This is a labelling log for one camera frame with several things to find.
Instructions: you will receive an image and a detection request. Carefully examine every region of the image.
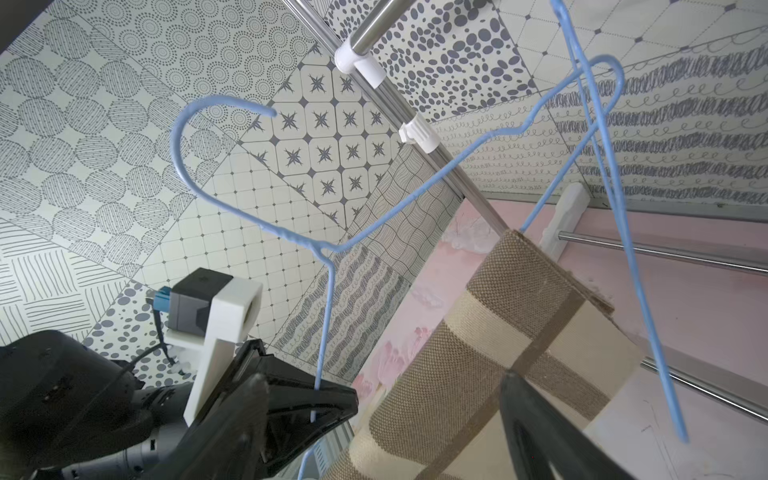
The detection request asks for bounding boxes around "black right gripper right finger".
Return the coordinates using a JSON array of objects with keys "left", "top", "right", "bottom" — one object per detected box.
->
[{"left": 500, "top": 370, "right": 631, "bottom": 479}]

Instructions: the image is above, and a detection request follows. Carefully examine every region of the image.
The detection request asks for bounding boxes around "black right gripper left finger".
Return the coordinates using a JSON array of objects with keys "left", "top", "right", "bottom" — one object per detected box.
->
[{"left": 145, "top": 374, "right": 269, "bottom": 479}]

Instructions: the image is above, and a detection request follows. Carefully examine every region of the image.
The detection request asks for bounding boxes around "pink floral table mat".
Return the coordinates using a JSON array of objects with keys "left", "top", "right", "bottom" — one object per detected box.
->
[{"left": 353, "top": 203, "right": 767, "bottom": 479}]

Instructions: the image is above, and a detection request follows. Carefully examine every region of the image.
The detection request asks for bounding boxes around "brown plaid scarf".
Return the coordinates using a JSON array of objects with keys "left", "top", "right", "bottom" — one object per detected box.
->
[{"left": 327, "top": 230, "right": 643, "bottom": 479}]

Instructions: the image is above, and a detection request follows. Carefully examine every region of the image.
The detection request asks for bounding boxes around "white steel clothes rack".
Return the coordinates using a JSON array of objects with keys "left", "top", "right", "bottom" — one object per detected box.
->
[{"left": 286, "top": 1, "right": 767, "bottom": 421}]

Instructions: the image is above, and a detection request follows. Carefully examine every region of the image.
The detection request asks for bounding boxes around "blue wire hanger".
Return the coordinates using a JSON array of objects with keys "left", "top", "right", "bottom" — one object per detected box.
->
[
  {"left": 550, "top": 1, "right": 690, "bottom": 443},
  {"left": 169, "top": 53, "right": 626, "bottom": 480}
]

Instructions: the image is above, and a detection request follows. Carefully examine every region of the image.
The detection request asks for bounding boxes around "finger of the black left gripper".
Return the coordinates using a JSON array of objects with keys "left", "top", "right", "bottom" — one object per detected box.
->
[
  {"left": 203, "top": 340, "right": 282, "bottom": 432},
  {"left": 261, "top": 377, "right": 358, "bottom": 477}
]

